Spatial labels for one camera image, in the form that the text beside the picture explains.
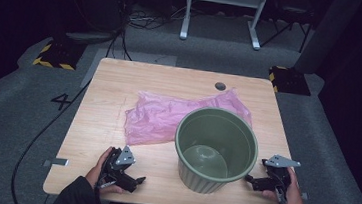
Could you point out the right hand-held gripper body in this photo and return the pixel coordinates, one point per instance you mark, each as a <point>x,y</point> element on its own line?
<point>278,178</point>

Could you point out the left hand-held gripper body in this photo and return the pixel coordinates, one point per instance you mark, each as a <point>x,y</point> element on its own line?
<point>119,163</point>

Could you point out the pink plastic bag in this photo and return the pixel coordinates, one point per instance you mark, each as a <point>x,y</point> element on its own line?
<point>153,119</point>

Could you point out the green plastic bin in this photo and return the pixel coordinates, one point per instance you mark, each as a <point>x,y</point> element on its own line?
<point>212,141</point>

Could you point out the person's left hand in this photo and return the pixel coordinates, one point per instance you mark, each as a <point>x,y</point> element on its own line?
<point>95,174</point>

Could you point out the person's right hand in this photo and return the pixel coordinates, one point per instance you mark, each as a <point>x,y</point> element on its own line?
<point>294,203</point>

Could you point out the black yellow striped base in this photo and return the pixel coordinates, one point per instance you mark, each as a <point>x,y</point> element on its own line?
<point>59,55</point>
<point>290,80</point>

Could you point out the grey pillar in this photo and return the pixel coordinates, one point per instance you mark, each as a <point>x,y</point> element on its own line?
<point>329,32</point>

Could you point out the black equipment stand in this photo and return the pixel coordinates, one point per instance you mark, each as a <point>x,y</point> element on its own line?
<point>94,6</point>

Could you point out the black tripod stand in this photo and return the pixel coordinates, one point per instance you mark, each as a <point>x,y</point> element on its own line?
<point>290,18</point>

